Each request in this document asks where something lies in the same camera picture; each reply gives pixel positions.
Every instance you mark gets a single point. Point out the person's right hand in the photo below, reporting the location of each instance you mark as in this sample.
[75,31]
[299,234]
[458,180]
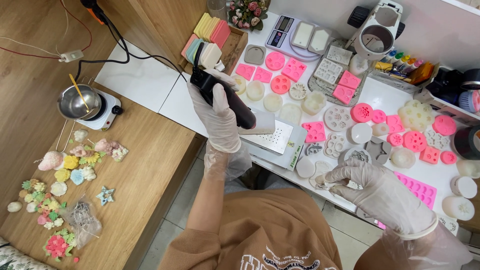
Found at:
[382,195]

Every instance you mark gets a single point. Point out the person's left hand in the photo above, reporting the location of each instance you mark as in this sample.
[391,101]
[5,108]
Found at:
[213,116]

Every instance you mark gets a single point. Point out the black heat gun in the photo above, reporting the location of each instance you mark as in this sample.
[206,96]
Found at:
[234,103]

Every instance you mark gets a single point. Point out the white shell silicone mould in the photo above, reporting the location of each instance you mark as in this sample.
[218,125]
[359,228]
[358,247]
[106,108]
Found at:
[317,169]

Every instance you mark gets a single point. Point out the white tile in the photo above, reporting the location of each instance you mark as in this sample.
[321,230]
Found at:
[180,105]
[138,78]

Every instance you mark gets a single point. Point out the large pink tray mould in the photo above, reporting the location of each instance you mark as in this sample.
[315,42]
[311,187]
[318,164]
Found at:
[418,189]

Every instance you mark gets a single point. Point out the round white silicone mould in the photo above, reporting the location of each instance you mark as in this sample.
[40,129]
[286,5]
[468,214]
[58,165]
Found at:
[402,158]
[360,133]
[273,102]
[241,85]
[255,90]

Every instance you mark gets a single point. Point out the grey star silicone mould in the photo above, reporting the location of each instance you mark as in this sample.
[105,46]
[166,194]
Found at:
[378,150]

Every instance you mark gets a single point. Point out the grey round silicone mould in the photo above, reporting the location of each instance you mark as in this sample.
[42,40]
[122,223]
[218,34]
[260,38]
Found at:
[356,153]

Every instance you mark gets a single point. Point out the white wax block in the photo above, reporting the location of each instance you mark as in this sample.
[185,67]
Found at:
[264,122]

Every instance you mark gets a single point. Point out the pink rectangular silicone mould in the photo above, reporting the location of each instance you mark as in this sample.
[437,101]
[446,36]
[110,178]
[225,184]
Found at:
[263,75]
[245,71]

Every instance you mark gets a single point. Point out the small round pink mould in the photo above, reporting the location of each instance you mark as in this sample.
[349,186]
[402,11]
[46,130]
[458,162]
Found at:
[395,139]
[448,157]
[378,116]

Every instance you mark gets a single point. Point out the square pink silicone mould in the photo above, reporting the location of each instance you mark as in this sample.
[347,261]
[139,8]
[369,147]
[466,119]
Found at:
[314,132]
[294,69]
[344,94]
[429,155]
[350,80]
[395,124]

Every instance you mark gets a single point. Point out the round pink silicone mould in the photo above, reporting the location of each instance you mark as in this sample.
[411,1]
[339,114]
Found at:
[414,141]
[280,84]
[444,125]
[275,61]

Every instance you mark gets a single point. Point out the small round white mould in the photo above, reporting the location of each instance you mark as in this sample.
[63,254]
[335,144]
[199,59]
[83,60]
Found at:
[380,129]

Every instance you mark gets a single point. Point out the white heating plate machine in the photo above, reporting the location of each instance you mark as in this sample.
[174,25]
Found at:
[275,144]

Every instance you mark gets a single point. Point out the white multi-cavity silicone mould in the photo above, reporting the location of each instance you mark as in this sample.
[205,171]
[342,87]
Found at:
[334,145]

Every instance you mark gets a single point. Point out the wooden tray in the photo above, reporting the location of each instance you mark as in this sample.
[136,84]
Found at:
[234,48]

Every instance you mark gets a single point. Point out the white patterned flat mould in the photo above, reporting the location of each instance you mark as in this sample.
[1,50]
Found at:
[449,225]

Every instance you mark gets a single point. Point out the grey square silicone mould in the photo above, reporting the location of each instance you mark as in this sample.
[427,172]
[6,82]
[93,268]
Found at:
[255,54]

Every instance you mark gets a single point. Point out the stack of pastel soap blocks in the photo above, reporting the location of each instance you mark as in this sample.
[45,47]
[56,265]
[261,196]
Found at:
[208,41]

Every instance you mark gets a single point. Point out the arched white silicone mould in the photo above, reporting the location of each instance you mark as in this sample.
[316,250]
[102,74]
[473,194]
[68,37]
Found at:
[290,113]

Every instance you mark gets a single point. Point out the white cylinder silicone mould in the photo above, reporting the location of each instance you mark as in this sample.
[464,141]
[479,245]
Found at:
[464,187]
[458,208]
[468,168]

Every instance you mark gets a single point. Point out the white star silicone mould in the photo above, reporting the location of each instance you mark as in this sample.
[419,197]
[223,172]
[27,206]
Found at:
[437,140]

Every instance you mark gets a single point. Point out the white oval silicone mould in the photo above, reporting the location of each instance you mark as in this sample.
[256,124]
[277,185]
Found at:
[305,167]

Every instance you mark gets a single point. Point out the small grey silicone mould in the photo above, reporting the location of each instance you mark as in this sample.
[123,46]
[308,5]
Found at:
[313,149]

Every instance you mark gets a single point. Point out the thick round pink mould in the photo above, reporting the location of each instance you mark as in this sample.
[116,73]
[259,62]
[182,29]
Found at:
[362,112]

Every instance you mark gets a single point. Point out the large translucent flower mould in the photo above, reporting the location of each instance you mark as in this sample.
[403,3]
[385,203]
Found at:
[415,115]

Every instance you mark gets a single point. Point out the white daisy silicone mould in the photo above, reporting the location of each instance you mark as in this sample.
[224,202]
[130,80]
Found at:
[297,91]

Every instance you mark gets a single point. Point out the flat round flowers mould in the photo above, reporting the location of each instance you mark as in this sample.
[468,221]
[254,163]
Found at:
[337,118]

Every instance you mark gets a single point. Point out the black tape roll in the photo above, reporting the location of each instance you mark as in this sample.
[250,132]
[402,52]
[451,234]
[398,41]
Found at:
[468,144]

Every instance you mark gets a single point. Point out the white flower-shaped silicone mould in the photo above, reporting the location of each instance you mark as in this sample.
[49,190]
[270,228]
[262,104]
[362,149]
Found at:
[314,103]

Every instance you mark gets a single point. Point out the white digital kitchen scale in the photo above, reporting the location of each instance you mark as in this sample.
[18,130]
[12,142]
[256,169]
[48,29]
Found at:
[279,33]

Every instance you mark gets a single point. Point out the white electric hot plate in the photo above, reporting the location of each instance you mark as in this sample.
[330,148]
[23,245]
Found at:
[107,114]

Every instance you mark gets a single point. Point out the clear glass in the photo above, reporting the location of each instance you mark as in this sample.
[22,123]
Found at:
[217,8]

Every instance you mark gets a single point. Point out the grey work mat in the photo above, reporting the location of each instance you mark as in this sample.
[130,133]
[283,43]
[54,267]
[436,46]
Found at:
[318,90]

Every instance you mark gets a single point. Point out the pink flower bouquet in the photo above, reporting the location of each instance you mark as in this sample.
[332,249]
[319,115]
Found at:
[248,13]

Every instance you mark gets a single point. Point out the white organiser tray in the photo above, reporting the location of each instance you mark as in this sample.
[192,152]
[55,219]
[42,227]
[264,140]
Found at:
[390,80]

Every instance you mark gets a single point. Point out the person's brown sweatshirt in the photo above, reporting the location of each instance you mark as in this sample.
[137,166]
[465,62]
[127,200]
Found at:
[270,232]

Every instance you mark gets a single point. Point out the white rectangular mould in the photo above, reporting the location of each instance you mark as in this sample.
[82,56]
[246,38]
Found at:
[302,35]
[320,40]

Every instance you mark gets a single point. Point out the white flat multi-cavity mould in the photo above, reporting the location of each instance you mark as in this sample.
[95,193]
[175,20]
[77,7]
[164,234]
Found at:
[328,71]
[339,55]

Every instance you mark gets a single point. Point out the black device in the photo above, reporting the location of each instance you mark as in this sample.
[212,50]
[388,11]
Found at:
[446,86]

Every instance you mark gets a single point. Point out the orange packet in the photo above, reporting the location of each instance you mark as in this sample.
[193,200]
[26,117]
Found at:
[422,73]

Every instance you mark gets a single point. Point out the pink and grey brush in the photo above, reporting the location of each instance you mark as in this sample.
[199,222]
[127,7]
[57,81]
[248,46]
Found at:
[470,101]

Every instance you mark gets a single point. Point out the blue wax star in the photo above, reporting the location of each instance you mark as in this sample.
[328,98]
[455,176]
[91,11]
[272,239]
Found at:
[105,195]

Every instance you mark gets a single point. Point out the row of coloured dye bottles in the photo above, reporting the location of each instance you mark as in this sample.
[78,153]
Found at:
[401,60]

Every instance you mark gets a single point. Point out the gold spoon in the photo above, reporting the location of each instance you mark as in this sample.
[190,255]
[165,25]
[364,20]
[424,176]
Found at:
[79,92]

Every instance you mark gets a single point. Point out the steel melting pot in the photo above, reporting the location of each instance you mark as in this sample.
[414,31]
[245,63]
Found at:
[75,103]

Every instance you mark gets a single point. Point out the group of pastel wax flowers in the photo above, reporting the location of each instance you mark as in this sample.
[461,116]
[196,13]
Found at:
[71,163]

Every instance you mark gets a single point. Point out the white microscope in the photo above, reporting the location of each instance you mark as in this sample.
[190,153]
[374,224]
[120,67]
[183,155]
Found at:
[377,37]

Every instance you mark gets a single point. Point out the black and orange plug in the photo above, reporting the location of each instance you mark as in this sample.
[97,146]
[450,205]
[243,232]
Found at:
[92,9]

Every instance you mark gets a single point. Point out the clear bag of wicks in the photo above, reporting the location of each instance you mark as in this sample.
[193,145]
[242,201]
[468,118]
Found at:
[82,221]

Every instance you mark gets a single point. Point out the pink strawberry candle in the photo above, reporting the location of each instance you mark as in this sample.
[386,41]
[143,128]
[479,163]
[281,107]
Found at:
[50,161]

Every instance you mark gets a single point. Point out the floral cushion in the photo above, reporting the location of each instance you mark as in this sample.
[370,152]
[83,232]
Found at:
[18,258]

